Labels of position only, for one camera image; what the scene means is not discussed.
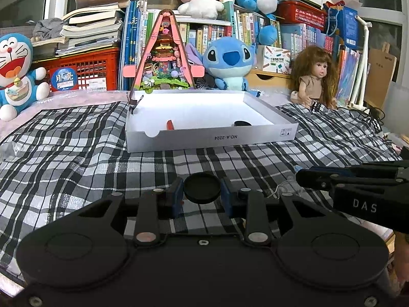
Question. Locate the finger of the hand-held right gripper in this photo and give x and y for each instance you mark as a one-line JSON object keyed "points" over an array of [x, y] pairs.
{"points": [[377, 169], [314, 179]]}

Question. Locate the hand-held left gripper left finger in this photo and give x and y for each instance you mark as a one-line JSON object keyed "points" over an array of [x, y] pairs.
{"points": [[176, 198]]}

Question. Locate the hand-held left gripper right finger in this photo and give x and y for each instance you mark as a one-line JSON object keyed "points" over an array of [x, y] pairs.
{"points": [[227, 198]]}

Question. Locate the black round dish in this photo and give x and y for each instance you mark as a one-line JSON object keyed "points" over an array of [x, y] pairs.
{"points": [[201, 188], [242, 123]]}

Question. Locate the white cardboard box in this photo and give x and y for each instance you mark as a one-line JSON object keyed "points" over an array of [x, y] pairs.
{"points": [[207, 137]]}

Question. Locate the long red plastic piece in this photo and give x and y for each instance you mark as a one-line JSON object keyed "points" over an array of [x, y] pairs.
{"points": [[170, 124]]}

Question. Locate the person's right hand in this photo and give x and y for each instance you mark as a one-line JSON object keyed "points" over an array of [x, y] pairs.
{"points": [[401, 262]]}

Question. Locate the translucent plastic bin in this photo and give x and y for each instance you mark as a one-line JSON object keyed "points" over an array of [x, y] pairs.
{"points": [[397, 105]]}

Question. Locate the brown cardboard sheet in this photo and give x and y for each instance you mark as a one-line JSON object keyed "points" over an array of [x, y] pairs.
{"points": [[382, 73]]}

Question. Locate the row of colourful thin books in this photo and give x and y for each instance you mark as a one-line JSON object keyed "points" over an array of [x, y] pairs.
{"points": [[350, 73]]}

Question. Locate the small binder clip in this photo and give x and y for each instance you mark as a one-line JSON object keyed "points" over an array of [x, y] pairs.
{"points": [[132, 102]]}

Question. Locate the white pipe rack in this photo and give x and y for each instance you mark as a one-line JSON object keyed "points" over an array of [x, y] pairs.
{"points": [[364, 64]]}

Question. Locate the black white plaid blanket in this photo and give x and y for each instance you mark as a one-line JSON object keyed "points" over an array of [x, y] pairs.
{"points": [[80, 153]]}

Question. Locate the brown haired doll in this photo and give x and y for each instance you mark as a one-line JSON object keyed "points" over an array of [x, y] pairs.
{"points": [[314, 67]]}

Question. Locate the wooden drawer box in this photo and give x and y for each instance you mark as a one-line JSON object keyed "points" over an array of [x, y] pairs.
{"points": [[265, 78]]}

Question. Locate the white printed carton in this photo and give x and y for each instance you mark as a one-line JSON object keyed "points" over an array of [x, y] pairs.
{"points": [[276, 59]]}

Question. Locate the blue alien plush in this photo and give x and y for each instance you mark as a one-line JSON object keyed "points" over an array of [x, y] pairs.
{"points": [[228, 57]]}

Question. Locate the pink triangular dollhouse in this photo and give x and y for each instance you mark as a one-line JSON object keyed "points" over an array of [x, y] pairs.
{"points": [[164, 54]]}

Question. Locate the blue gift bag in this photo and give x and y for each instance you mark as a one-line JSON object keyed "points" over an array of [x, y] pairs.
{"points": [[343, 22]]}

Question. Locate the red plastic crate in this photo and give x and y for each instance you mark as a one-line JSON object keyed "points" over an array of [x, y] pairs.
{"points": [[92, 67]]}

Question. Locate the row of blue tall books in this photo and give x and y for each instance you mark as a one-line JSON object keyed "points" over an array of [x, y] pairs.
{"points": [[134, 38]]}

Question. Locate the row of shelf books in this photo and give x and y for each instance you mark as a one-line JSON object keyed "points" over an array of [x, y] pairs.
{"points": [[211, 33]]}

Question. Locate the red plastic basket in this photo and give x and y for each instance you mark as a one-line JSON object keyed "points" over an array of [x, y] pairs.
{"points": [[300, 12]]}

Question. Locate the stack of books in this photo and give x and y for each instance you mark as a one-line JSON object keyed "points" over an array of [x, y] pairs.
{"points": [[92, 28]]}

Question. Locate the blue white cat plush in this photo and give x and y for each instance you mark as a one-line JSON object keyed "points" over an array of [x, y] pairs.
{"points": [[16, 67]]}

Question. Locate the grey cloth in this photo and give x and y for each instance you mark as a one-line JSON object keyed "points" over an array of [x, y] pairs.
{"points": [[48, 28]]}

